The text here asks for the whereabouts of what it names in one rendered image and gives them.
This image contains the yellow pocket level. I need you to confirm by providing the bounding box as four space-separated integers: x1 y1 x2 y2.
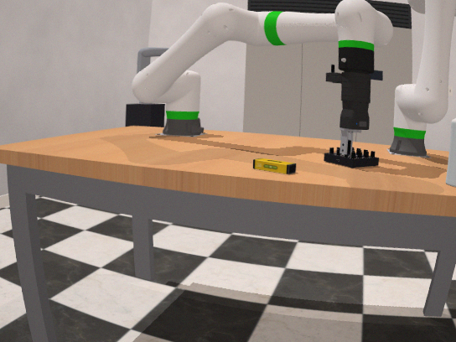
253 158 296 174

